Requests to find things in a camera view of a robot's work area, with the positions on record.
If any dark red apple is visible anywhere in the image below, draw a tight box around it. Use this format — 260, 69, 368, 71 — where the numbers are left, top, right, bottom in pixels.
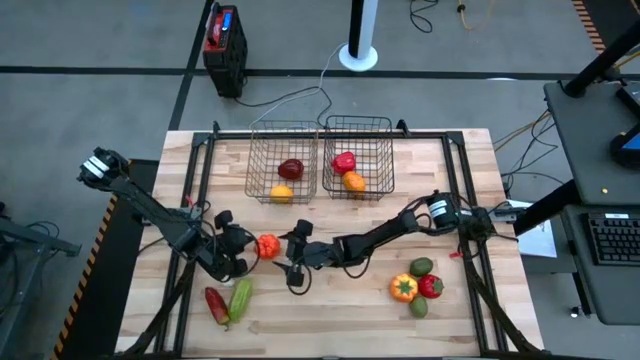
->
277, 158, 305, 181

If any green avocado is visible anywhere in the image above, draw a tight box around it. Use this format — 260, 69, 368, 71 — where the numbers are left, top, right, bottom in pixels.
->
408, 256, 435, 279
408, 294, 430, 320

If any yellow floor cable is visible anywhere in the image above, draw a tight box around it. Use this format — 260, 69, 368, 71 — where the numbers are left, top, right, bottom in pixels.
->
457, 0, 496, 32

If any red chili pepper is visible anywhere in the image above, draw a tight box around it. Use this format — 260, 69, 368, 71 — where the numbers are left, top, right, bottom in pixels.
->
204, 285, 232, 331

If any black looped floor cable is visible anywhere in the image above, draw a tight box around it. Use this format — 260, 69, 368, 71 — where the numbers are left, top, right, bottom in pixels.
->
408, 0, 440, 35

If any plain orange bell pepper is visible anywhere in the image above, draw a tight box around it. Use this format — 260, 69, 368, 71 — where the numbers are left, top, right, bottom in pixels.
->
342, 170, 367, 194

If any red black toolbox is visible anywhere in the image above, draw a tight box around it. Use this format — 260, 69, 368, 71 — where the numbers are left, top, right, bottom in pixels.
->
202, 1, 249, 99

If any black keyboard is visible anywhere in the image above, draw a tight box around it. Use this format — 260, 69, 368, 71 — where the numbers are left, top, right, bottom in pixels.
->
585, 212, 640, 267

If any black diagonal pole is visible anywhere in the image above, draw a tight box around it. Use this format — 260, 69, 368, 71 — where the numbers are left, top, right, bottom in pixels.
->
563, 17, 640, 99

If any red bell pepper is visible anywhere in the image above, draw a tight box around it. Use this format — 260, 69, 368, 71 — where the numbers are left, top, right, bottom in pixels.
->
331, 151, 357, 176

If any orange-red ribbed fruit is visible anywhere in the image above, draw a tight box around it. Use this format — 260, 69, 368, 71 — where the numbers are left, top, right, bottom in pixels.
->
256, 233, 282, 261

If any orange pepper with green stem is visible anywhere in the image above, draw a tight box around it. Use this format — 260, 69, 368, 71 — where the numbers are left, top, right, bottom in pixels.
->
389, 272, 419, 304

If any white floor cable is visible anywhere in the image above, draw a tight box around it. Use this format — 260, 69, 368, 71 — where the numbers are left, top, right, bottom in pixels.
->
253, 42, 351, 122

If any white paper sheet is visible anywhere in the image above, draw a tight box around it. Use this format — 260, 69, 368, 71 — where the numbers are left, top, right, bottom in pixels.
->
504, 199, 559, 259

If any black desk support bar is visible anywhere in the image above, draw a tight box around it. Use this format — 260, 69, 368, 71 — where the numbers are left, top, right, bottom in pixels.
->
512, 179, 581, 236

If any black wire basket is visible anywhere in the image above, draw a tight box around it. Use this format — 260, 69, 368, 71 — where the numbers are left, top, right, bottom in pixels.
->
322, 114, 396, 202

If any bronze wire basket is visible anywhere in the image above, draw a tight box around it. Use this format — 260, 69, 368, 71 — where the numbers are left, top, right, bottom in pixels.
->
243, 119, 320, 205

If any hazard striped black platform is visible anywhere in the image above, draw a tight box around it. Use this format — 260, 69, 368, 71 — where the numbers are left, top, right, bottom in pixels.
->
571, 0, 640, 55
49, 158, 161, 360

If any green ridged cucumber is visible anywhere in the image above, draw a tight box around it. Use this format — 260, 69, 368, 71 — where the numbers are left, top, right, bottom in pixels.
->
227, 276, 255, 324

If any blue lit black device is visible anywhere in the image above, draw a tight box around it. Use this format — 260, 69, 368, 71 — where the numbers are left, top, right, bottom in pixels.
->
608, 122, 640, 170

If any white pole with round base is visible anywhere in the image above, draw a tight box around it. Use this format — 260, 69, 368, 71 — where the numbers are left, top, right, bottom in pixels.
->
338, 0, 379, 73

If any grey keyboard desk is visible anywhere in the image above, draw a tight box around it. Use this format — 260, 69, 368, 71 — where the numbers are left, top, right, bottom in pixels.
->
559, 202, 640, 327

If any black toolbox power cable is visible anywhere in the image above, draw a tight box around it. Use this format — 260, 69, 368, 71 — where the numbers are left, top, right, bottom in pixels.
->
234, 85, 334, 129

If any red tomato with green calyx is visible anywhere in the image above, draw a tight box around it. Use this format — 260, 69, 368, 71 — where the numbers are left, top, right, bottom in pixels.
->
417, 273, 445, 300

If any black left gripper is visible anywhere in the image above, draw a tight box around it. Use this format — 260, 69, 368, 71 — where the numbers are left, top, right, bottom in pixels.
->
203, 209, 258, 282

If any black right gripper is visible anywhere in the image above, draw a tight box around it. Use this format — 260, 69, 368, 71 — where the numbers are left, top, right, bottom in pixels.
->
272, 218, 349, 289

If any grey side desk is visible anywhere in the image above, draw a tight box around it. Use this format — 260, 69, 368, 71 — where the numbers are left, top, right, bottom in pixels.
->
543, 79, 640, 207

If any yellow orange fruit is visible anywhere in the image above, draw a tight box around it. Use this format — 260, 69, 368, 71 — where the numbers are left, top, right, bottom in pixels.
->
269, 184, 295, 205

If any black table frame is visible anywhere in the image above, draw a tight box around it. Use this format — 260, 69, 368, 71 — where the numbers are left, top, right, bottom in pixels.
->
117, 119, 546, 360

